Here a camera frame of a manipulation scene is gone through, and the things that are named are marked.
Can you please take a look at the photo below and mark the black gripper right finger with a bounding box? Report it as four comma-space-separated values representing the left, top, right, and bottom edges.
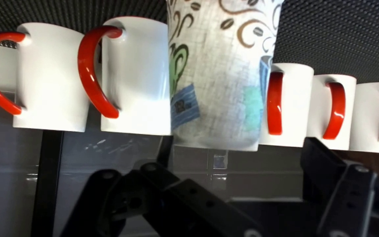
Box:
301, 135, 379, 237

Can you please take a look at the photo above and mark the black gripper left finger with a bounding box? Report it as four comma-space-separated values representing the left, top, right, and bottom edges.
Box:
60, 135, 266, 237

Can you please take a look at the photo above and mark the coffee print paper cup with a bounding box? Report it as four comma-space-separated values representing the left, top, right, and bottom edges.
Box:
166, 0, 286, 152

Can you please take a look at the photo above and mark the black mesh shelf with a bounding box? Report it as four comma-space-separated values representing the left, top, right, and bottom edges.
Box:
0, 0, 379, 84

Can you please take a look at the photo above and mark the white mug red handle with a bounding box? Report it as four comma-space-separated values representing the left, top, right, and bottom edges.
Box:
77, 15, 173, 137
260, 61, 316, 148
349, 80, 379, 155
0, 22, 91, 133
307, 72, 359, 151

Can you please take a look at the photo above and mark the black shelf post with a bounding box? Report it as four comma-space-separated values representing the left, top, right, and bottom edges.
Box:
31, 130, 66, 237

